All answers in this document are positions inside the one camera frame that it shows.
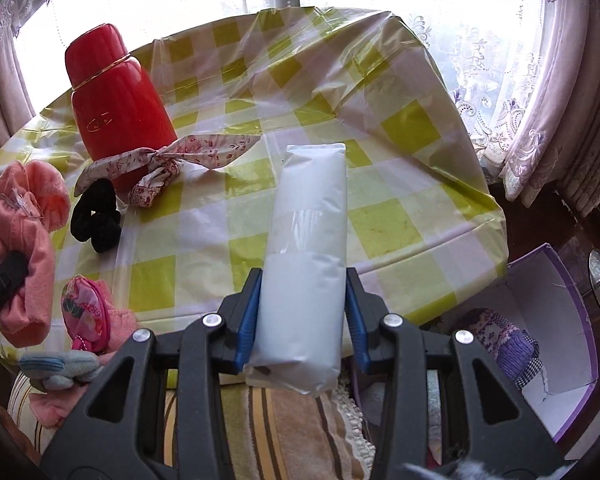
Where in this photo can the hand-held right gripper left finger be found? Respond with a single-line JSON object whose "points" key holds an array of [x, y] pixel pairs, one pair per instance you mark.
{"points": [[247, 320]]}

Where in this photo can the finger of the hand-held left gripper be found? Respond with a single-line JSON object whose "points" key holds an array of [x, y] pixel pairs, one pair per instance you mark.
{"points": [[2, 280]]}

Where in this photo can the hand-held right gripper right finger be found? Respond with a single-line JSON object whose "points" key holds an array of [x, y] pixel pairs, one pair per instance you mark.
{"points": [[359, 320]]}

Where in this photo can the pink fleece sock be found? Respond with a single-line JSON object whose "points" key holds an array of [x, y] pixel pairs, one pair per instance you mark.
{"points": [[25, 225], [122, 322]]}

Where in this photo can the white tissue pack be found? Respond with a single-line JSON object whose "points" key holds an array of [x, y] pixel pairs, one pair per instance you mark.
{"points": [[305, 260]]}

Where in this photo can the pink coin purse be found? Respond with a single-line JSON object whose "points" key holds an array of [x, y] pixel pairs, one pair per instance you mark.
{"points": [[87, 317]]}

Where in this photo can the light blue plush pouch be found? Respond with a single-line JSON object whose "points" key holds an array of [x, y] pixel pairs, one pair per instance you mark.
{"points": [[65, 367]]}

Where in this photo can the black scrunchie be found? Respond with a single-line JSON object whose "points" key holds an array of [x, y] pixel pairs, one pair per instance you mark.
{"points": [[100, 230]]}

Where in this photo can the purple knit glove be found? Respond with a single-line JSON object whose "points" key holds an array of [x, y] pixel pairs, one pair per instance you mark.
{"points": [[500, 340]]}

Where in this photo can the floral fabric headband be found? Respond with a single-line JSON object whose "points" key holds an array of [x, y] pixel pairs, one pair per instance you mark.
{"points": [[210, 152]]}

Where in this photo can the houndstooth cloth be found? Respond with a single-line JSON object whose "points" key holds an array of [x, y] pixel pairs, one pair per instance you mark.
{"points": [[530, 372]]}

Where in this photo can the striped plush cushion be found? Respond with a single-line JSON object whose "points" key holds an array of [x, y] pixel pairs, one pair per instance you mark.
{"points": [[290, 435]]}

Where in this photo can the green checked tablecloth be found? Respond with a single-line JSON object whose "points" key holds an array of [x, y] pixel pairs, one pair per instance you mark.
{"points": [[380, 170]]}

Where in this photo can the red thermos bottle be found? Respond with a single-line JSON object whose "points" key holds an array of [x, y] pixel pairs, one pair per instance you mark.
{"points": [[115, 105]]}

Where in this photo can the mauve embroidered curtain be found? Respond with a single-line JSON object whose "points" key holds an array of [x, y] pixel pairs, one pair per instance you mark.
{"points": [[555, 135]]}

